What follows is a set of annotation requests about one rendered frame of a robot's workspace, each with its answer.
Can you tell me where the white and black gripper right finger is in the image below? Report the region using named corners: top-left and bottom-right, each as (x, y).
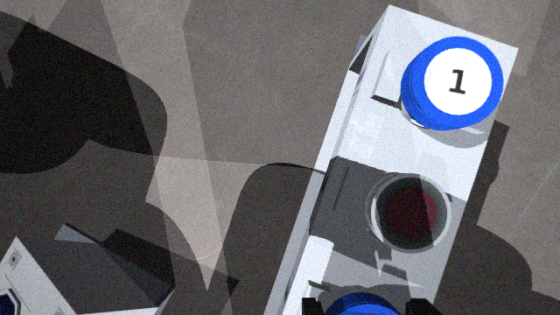
top-left (405, 298), bottom-right (443, 315)

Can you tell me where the white two-button control box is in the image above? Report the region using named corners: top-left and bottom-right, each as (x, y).
top-left (0, 223), bottom-right (176, 315)

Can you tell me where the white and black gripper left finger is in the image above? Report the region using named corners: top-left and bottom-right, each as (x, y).
top-left (302, 297), bottom-right (325, 315)

